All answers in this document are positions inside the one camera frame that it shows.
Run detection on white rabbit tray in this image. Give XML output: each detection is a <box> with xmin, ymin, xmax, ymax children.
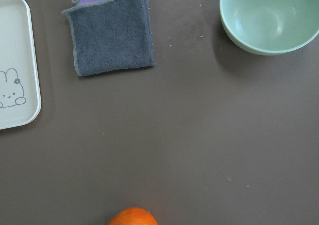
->
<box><xmin>0</xmin><ymin>0</ymin><xmax>42</xmax><ymax>129</ymax></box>

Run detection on mint green bowl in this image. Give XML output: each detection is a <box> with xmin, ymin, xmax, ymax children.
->
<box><xmin>219</xmin><ymin>0</ymin><xmax>319</xmax><ymax>56</ymax></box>

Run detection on orange fruit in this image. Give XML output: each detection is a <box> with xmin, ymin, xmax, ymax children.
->
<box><xmin>107</xmin><ymin>207</ymin><xmax>158</xmax><ymax>225</ymax></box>

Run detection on grey folded cloth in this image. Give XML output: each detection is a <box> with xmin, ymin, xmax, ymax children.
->
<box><xmin>62</xmin><ymin>0</ymin><xmax>155</xmax><ymax>77</ymax></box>

